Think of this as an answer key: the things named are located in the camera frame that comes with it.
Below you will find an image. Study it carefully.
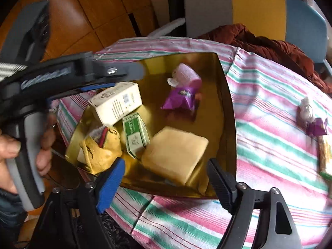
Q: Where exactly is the white plush cloth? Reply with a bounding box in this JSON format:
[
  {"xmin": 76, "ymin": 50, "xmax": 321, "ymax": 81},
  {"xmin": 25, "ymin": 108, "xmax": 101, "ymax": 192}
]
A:
[{"xmin": 149, "ymin": 18, "xmax": 186, "ymax": 38}]

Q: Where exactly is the white packet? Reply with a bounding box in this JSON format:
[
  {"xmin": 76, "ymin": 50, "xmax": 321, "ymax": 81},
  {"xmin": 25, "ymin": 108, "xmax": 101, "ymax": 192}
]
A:
[{"xmin": 318, "ymin": 135, "xmax": 332, "ymax": 181}]

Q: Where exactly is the pink roll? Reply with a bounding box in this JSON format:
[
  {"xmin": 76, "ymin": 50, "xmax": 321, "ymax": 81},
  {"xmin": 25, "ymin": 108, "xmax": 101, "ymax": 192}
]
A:
[{"xmin": 167, "ymin": 63, "xmax": 203, "ymax": 90}]

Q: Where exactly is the purple snack packet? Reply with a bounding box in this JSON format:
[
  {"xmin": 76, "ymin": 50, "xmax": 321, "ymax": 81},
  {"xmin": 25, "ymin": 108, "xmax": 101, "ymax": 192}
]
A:
[
  {"xmin": 160, "ymin": 86, "xmax": 196, "ymax": 111},
  {"xmin": 306, "ymin": 118, "xmax": 328, "ymax": 137}
]

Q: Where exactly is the grey yellow blue chair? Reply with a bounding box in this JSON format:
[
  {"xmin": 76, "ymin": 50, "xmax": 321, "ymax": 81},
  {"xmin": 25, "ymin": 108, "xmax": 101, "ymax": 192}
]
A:
[{"xmin": 183, "ymin": 0, "xmax": 332, "ymax": 65}]

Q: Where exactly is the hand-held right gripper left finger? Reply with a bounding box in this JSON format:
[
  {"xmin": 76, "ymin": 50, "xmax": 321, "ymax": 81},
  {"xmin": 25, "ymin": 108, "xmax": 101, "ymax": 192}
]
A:
[{"xmin": 34, "ymin": 158, "xmax": 126, "ymax": 249}]

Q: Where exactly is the wooden wardrobe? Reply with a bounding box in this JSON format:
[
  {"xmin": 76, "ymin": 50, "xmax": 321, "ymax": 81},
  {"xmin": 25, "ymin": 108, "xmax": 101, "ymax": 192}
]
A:
[{"xmin": 0, "ymin": 0, "xmax": 156, "ymax": 63}]

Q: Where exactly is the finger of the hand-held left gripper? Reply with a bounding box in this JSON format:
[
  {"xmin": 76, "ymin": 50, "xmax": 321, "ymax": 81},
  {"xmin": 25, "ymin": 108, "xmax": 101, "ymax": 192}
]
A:
[
  {"xmin": 48, "ymin": 82, "xmax": 117, "ymax": 101},
  {"xmin": 74, "ymin": 52, "xmax": 145, "ymax": 82}
]

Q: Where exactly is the yellow snack packet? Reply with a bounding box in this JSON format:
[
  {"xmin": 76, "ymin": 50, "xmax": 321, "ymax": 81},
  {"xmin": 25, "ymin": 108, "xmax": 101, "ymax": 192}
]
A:
[{"xmin": 78, "ymin": 127, "xmax": 122, "ymax": 175}]

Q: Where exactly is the dark patterned cloth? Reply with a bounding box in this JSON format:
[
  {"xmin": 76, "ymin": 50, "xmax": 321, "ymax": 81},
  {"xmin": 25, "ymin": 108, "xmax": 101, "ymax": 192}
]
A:
[{"xmin": 71, "ymin": 205, "xmax": 140, "ymax": 249}]

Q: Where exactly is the person's left hand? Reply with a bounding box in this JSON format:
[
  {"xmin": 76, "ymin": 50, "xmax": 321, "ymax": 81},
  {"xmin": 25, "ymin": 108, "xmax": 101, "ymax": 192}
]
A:
[{"xmin": 0, "ymin": 114, "xmax": 56, "ymax": 195}]

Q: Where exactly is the gold tin box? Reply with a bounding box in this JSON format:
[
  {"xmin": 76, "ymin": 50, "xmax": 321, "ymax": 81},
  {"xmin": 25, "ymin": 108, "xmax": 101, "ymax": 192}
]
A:
[{"xmin": 65, "ymin": 52, "xmax": 237, "ymax": 200}]

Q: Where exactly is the white candy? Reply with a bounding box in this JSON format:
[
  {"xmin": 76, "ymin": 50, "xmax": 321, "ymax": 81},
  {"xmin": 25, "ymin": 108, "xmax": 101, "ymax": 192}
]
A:
[{"xmin": 298, "ymin": 96, "xmax": 315, "ymax": 122}]

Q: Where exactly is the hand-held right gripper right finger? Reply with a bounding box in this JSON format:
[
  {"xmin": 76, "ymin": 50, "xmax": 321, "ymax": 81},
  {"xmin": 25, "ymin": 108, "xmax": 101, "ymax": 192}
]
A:
[{"xmin": 207, "ymin": 158, "xmax": 303, "ymax": 249}]

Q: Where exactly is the yellow sponge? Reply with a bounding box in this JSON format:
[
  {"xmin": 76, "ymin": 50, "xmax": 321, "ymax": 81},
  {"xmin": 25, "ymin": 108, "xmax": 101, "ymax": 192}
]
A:
[{"xmin": 141, "ymin": 126, "xmax": 209, "ymax": 186}]

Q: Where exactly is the pink green striped tablecloth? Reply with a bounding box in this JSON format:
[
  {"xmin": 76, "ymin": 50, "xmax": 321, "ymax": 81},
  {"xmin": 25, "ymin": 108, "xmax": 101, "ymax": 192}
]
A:
[{"xmin": 56, "ymin": 36, "xmax": 332, "ymax": 249}]

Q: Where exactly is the green white carton box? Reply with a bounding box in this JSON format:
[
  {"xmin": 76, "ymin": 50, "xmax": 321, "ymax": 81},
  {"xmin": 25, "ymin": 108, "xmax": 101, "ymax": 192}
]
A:
[{"xmin": 122, "ymin": 113, "xmax": 151, "ymax": 159}]

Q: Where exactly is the maroon jacket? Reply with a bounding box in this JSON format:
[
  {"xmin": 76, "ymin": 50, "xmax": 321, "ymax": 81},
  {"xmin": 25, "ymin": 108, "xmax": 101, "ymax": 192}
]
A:
[{"xmin": 197, "ymin": 23, "xmax": 332, "ymax": 94}]

